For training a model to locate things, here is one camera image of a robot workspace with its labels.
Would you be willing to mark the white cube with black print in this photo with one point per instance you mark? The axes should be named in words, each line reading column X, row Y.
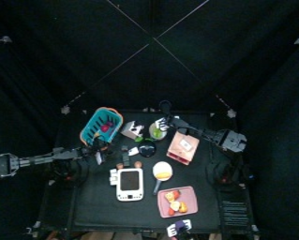
column 132, row 129

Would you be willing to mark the toy pan with fried egg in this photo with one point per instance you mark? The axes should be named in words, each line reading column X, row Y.
column 161, row 172

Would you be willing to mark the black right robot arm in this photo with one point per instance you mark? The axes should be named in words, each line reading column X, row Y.
column 222, row 137

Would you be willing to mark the purple and white toy box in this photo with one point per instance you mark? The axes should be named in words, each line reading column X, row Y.
column 179, row 228

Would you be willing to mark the white box with black print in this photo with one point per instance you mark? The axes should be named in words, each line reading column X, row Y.
column 159, row 123

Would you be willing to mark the pink plastic tray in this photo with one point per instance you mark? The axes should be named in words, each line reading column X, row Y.
column 176, row 202

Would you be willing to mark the white bowl with green food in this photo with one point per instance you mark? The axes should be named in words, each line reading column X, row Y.
column 157, row 133

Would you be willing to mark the teal basket with orange rim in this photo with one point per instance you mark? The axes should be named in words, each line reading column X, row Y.
column 101, row 126

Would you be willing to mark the brown round toy piece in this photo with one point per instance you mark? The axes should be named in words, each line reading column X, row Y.
column 137, row 164
column 120, row 166

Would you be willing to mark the white yellow toy fruit slice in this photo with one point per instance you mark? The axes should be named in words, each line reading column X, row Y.
column 175, row 206

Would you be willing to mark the small white toy block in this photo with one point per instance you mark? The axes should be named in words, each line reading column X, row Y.
column 133, row 151

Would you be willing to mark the black round bowl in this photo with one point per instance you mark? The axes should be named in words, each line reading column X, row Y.
column 147, row 148

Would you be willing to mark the green toy leaf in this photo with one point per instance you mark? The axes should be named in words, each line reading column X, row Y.
column 137, row 139

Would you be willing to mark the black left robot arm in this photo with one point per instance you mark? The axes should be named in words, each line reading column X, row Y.
column 35, row 159

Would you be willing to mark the red toy strawberry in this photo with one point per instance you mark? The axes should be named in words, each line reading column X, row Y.
column 176, row 194

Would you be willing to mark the small red toy fruit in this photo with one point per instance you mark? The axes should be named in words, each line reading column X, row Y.
column 171, row 212

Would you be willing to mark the white toy tablet dark screen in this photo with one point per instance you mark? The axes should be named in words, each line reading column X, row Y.
column 129, row 184

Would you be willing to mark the orange toy fruit piece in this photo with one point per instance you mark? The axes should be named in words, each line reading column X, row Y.
column 183, row 207

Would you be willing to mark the pink box with white label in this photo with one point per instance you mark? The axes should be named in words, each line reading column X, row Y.
column 183, row 147

